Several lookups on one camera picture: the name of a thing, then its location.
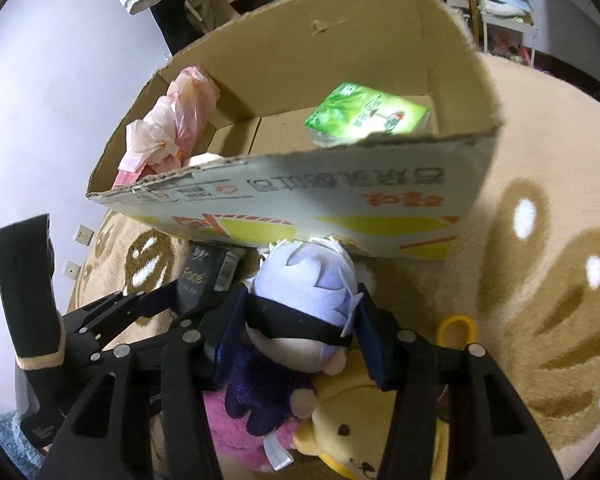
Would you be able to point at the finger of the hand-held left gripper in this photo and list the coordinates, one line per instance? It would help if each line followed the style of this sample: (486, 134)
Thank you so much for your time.
(145, 332)
(130, 305)

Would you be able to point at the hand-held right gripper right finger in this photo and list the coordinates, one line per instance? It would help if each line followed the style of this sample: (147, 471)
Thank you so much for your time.
(375, 340)

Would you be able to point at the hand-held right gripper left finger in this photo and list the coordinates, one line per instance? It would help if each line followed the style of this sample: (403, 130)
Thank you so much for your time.
(230, 330)

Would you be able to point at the black packet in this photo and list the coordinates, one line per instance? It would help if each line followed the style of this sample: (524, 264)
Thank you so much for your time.
(200, 270)

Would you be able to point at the white-haired plush doll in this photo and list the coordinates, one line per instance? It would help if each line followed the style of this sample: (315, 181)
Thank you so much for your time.
(305, 285)

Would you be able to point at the printed cardboard box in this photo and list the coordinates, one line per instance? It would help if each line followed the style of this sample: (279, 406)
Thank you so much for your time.
(330, 195)

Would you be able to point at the pink plastic bag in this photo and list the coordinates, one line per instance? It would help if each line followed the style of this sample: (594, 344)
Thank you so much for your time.
(180, 110)

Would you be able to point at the green tissue pack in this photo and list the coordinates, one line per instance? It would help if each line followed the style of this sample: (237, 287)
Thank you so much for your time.
(360, 115)

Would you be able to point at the black cloth beige band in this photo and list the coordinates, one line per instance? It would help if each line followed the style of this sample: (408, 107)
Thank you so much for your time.
(25, 285)

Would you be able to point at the yellow dog plush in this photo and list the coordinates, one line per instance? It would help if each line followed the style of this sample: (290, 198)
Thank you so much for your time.
(340, 425)

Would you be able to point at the pink plush toy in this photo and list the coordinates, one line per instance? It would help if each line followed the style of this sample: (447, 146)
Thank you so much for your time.
(230, 435)

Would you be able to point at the person's blue-grey pants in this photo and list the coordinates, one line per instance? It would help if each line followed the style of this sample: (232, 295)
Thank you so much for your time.
(5, 445)

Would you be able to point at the dark hanging coat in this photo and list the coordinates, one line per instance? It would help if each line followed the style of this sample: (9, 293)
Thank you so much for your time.
(180, 25)

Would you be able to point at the beige hanging coat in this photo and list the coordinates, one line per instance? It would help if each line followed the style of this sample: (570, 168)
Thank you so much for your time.
(230, 0)

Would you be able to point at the white storage cart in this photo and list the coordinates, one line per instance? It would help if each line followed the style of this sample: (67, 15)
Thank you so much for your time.
(485, 35)

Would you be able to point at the pink items in cart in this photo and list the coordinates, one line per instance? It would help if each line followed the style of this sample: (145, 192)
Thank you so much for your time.
(510, 45)

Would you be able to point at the wooden shelf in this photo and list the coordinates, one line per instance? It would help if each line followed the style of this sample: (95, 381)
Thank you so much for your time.
(474, 0)

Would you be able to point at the light blue cloth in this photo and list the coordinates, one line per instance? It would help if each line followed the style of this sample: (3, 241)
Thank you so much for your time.
(502, 2)

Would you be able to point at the white wall socket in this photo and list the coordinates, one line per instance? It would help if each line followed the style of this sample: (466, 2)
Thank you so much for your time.
(73, 269)
(84, 235)

